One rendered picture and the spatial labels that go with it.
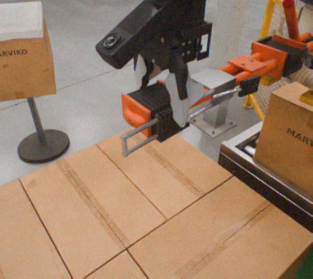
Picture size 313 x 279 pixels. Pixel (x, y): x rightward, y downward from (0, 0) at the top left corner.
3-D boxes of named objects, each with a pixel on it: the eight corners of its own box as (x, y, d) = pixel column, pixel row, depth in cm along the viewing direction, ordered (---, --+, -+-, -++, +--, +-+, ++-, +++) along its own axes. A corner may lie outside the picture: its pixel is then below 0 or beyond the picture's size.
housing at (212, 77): (209, 84, 62) (212, 65, 59) (234, 98, 58) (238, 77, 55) (184, 96, 58) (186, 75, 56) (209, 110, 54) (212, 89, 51)
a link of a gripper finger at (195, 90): (216, 117, 46) (203, 59, 44) (188, 131, 43) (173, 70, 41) (202, 116, 49) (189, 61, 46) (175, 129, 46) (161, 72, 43)
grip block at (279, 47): (266, 56, 74) (272, 33, 70) (302, 69, 68) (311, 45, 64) (244, 65, 70) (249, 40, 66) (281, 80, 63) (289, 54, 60)
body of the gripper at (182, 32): (209, 61, 45) (220, -25, 38) (166, 78, 41) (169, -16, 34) (176, 47, 50) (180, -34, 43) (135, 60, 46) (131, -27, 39)
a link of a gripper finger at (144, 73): (163, 91, 55) (179, 56, 48) (137, 101, 52) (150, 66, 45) (154, 79, 56) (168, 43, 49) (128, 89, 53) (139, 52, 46)
